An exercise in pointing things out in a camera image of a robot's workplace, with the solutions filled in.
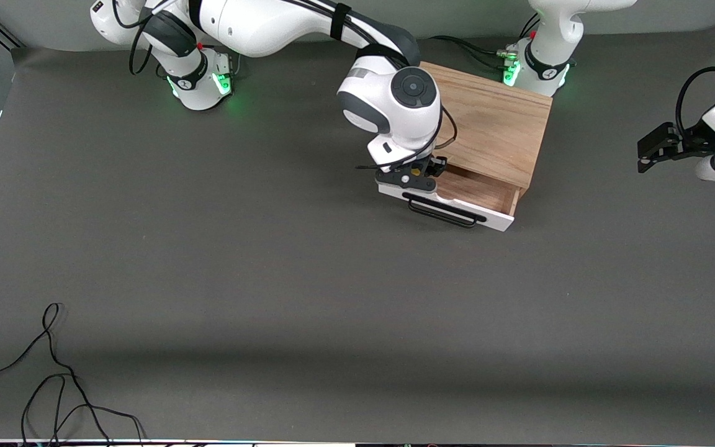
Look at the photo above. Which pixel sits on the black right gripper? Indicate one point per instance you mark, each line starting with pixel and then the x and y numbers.
pixel 437 166

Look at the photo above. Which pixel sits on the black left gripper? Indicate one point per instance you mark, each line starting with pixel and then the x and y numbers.
pixel 694 142

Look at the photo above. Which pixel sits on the white-fronted wooden drawer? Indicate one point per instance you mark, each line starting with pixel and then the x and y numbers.
pixel 481 192

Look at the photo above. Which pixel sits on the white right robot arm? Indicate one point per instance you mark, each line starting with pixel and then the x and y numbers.
pixel 270 25

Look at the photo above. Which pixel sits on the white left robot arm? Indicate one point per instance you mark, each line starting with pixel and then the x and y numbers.
pixel 550 62

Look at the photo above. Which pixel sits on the wooden drawer cabinet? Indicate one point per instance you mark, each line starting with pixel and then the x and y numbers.
pixel 500 124

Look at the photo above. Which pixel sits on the dark grey table mat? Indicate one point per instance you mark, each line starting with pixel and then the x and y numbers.
pixel 270 279

